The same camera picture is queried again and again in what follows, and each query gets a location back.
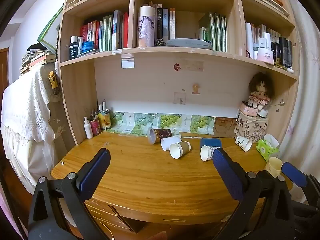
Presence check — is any blue paper cup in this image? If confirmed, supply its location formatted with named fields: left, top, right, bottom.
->
left=200, top=138, right=222, bottom=148

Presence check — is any row of white boxes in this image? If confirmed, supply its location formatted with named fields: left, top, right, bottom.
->
left=244, top=22, right=281, bottom=59

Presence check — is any black bottle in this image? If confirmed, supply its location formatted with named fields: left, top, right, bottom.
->
left=69, top=36, right=79, bottom=60

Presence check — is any yellow hanging toy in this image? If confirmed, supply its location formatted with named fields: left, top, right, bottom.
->
left=48, top=71, right=60, bottom=90

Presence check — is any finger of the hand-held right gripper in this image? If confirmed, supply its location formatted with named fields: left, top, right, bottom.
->
left=281, top=162, right=320, bottom=207

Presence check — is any clear wall hook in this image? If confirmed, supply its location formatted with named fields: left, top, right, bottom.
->
left=173, top=92, right=187, bottom=105

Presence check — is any brown haired rag doll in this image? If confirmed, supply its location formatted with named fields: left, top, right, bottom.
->
left=248, top=72, right=275, bottom=111

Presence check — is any wooden desk drawer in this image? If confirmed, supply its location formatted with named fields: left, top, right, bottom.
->
left=84, top=201, right=137, bottom=233

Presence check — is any pink round box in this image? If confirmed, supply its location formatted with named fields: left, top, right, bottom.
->
left=239, top=101, right=259, bottom=117

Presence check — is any white spray bottle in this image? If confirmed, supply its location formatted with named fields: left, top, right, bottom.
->
left=83, top=117, right=94, bottom=139

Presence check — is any white floral print tube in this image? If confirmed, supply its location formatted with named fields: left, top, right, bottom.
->
left=138, top=5, right=156, bottom=48

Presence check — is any row of dark spine books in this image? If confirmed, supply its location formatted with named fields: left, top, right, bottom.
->
left=152, top=3, right=176, bottom=46

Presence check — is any white patterned paper cup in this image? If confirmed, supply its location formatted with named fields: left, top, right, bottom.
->
left=200, top=145, right=218, bottom=162

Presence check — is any white lace cloth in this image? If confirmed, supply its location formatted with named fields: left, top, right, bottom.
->
left=0, top=67, right=56, bottom=143

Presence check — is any grey cushion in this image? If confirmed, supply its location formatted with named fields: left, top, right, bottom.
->
left=166, top=38, right=213, bottom=51

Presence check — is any yellow can pen holder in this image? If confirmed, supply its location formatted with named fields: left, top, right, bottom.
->
left=98, top=100, right=111, bottom=130

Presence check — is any letter print fabric basket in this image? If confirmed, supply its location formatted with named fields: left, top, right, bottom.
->
left=234, top=112, right=269, bottom=143

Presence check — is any white cup with black print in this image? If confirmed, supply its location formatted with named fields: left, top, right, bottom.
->
left=235, top=136, right=253, bottom=152

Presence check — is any row of black bottles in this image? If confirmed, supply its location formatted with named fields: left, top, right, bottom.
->
left=271, top=36, right=293, bottom=68

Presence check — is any blue jar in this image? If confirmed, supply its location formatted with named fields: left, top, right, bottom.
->
left=82, top=41, right=95, bottom=53

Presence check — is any plain white paper cup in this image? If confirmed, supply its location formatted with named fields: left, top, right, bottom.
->
left=160, top=136, right=182, bottom=151

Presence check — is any cream mug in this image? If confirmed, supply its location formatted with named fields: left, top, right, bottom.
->
left=265, top=157, right=283, bottom=178

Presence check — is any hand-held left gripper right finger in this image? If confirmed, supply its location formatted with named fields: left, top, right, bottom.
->
left=212, top=147, right=293, bottom=240

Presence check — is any wooden bookshelf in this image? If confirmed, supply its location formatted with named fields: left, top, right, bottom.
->
left=54, top=0, right=300, bottom=146

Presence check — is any brown cartoon paper bag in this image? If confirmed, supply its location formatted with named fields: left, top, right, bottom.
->
left=214, top=116, right=237, bottom=138

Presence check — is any dark brown paper cup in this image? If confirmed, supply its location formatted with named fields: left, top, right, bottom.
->
left=147, top=127, right=173, bottom=145

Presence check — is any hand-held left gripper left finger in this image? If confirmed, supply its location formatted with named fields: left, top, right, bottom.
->
left=27, top=148, right=111, bottom=240

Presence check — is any red pen holder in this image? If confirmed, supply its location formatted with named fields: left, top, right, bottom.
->
left=89, top=119, right=101, bottom=136

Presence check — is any green tissue pack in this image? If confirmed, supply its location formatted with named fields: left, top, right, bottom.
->
left=256, top=133, right=280, bottom=162

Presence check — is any brown kraft paper cup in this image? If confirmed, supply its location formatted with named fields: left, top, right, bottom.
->
left=169, top=141, right=192, bottom=159

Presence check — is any row of leaf print packets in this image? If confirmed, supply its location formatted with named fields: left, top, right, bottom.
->
left=102, top=111, right=216, bottom=136

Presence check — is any green framed picture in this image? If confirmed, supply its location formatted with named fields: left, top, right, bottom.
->
left=37, top=5, right=65, bottom=52

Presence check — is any stack of old books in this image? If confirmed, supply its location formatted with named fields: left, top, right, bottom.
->
left=19, top=50, right=56, bottom=75

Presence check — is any white curtain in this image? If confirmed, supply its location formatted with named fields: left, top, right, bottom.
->
left=280, top=0, right=320, bottom=205

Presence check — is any row of red green books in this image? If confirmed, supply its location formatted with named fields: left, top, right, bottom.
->
left=79, top=10, right=129, bottom=52

